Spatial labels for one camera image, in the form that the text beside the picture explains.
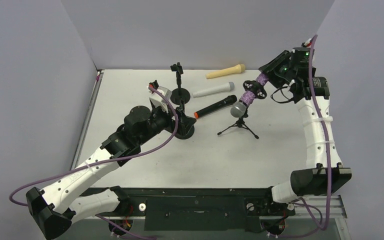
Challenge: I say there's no cream beige microphone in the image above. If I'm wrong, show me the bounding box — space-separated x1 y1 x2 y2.
205 64 246 79

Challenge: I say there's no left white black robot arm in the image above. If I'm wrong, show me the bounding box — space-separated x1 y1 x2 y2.
26 106 197 240

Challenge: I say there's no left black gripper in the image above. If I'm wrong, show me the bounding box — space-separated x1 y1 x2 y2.
137 102 196 146

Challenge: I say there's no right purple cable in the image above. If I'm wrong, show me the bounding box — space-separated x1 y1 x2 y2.
291 34 333 231

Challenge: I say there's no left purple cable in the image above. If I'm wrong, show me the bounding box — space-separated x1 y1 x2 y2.
9 87 180 207

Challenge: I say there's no white microphone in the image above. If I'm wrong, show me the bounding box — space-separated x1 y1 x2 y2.
192 81 235 98

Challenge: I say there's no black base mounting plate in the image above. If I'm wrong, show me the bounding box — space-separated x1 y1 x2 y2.
102 186 296 233

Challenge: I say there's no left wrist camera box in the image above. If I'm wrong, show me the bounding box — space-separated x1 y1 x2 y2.
149 86 172 113

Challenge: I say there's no black tripod shock-mount stand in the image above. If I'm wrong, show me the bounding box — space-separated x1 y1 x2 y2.
216 79 267 140

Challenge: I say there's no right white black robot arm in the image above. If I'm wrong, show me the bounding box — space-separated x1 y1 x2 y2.
259 47 352 214

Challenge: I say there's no purple cable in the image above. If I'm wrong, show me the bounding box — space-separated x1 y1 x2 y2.
9 87 180 207
291 34 333 231

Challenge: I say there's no purple glitter microphone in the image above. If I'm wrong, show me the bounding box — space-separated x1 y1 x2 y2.
230 72 269 118

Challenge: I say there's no black microphone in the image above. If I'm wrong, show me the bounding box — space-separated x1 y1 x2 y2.
193 95 237 119

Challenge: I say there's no black round-base stand white mic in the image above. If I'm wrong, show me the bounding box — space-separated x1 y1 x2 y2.
148 80 160 90

